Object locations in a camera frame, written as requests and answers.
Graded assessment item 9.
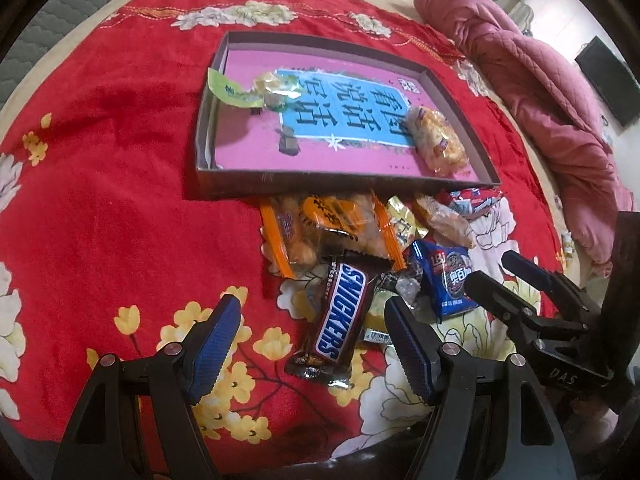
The orange label snack packet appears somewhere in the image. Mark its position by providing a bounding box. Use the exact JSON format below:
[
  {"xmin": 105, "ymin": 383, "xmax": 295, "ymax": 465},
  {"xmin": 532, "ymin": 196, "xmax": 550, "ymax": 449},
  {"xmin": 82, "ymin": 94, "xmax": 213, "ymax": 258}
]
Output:
[{"xmin": 300, "ymin": 191, "xmax": 408, "ymax": 271}]

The clear wrapped yellow candy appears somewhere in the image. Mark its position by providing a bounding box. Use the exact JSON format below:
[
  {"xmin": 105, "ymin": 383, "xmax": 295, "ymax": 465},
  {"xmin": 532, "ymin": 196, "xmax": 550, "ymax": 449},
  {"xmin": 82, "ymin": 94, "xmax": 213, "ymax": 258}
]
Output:
[{"xmin": 252, "ymin": 71, "xmax": 303, "ymax": 111}]

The green snack packet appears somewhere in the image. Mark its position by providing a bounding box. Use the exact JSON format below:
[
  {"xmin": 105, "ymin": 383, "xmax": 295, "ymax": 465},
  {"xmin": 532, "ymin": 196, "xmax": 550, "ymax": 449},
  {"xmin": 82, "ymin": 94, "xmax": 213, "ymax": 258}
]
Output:
[{"xmin": 207, "ymin": 67, "xmax": 263, "ymax": 110}]

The clear orange-edged snack packet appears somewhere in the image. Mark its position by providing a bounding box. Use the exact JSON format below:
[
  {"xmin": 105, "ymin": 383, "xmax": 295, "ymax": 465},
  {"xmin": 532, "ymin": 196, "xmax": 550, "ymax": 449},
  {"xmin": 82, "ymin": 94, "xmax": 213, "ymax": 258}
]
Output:
[{"xmin": 259, "ymin": 195, "xmax": 321, "ymax": 281}]

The pink quilt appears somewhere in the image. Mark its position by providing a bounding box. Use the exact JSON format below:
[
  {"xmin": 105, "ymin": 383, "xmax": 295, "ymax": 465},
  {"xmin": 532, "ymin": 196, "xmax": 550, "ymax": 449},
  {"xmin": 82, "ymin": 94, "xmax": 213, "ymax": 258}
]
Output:
[{"xmin": 413, "ymin": 0, "xmax": 636, "ymax": 266}]

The grey quilted mattress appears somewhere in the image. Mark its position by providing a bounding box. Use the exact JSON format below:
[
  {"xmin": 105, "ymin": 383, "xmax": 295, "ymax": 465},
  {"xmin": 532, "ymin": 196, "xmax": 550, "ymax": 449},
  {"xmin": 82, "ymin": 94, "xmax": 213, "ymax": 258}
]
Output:
[{"xmin": 0, "ymin": 0, "xmax": 166, "ymax": 111}]

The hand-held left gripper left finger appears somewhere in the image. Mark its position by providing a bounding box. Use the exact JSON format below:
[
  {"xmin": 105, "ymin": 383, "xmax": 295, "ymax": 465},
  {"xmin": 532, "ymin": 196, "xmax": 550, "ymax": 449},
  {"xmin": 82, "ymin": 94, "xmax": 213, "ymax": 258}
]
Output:
[{"xmin": 52, "ymin": 294, "xmax": 243, "ymax": 480}]

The peach pastry packet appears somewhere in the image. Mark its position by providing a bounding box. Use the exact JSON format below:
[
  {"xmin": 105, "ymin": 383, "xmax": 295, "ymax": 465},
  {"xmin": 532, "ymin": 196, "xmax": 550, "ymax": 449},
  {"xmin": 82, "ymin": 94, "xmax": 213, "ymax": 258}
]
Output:
[{"xmin": 414, "ymin": 195, "xmax": 476, "ymax": 248}]

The yellow snack packet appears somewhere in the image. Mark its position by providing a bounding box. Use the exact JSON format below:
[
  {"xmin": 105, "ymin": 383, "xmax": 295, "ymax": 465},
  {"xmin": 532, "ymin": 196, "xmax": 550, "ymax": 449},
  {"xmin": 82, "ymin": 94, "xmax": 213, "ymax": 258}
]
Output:
[{"xmin": 387, "ymin": 196, "xmax": 428, "ymax": 246}]

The clear dark candy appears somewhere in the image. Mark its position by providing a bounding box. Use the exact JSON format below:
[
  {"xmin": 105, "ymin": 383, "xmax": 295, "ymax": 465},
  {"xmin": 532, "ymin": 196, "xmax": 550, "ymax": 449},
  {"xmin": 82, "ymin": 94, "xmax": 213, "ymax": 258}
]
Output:
[{"xmin": 372, "ymin": 267, "xmax": 426, "ymax": 311}]

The blue cookie packet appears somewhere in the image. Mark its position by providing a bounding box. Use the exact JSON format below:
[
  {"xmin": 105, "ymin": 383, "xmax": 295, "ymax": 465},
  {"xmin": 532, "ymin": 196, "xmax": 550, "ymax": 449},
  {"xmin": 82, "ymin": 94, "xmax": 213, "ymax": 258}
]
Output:
[{"xmin": 409, "ymin": 239, "xmax": 483, "ymax": 323}]

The grey cardboard box tray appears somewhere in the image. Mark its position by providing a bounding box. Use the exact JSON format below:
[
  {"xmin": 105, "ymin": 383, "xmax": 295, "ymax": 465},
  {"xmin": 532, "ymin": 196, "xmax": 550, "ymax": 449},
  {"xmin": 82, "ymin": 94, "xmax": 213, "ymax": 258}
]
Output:
[{"xmin": 196, "ymin": 31, "xmax": 502, "ymax": 202}]

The red floral blanket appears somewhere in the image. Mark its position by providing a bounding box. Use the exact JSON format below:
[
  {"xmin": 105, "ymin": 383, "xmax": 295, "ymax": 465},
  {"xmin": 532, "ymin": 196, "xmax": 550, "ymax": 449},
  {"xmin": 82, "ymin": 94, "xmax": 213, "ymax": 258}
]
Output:
[{"xmin": 0, "ymin": 0, "xmax": 571, "ymax": 480}]

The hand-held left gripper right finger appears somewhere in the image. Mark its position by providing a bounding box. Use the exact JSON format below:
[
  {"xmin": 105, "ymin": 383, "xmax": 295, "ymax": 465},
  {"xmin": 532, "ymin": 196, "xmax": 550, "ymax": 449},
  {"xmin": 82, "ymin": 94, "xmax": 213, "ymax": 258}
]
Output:
[{"xmin": 384, "ymin": 296, "xmax": 583, "ymax": 480}]

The black television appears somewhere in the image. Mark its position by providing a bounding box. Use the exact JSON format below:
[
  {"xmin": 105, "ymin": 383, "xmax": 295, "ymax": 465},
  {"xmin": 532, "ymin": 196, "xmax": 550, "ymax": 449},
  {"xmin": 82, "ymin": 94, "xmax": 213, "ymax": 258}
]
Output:
[{"xmin": 575, "ymin": 36, "xmax": 640, "ymax": 128}]

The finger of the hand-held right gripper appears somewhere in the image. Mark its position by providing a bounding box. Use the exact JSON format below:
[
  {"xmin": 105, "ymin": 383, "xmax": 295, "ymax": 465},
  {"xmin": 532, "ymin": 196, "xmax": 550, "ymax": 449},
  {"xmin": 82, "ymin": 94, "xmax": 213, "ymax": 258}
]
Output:
[
  {"xmin": 465, "ymin": 270, "xmax": 588, "ymax": 356},
  {"xmin": 501, "ymin": 250, "xmax": 601, "ymax": 321}
]

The brown chocolate bar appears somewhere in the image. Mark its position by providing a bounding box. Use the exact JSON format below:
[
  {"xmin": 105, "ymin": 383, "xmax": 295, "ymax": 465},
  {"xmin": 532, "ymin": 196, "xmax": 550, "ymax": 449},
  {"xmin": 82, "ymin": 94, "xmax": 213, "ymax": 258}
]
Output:
[{"xmin": 284, "ymin": 252, "xmax": 393, "ymax": 386}]

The red snack packet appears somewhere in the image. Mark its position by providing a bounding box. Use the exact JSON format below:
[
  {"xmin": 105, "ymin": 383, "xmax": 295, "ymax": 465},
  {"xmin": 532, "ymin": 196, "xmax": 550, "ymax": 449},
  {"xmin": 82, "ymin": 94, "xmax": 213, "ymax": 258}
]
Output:
[{"xmin": 435, "ymin": 187, "xmax": 506, "ymax": 221}]

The clear rice cracker packet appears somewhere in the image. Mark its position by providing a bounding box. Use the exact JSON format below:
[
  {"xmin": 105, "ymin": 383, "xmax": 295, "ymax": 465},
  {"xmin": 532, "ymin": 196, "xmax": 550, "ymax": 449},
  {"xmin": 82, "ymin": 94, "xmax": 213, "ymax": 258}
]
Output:
[{"xmin": 404, "ymin": 106, "xmax": 471, "ymax": 178}]

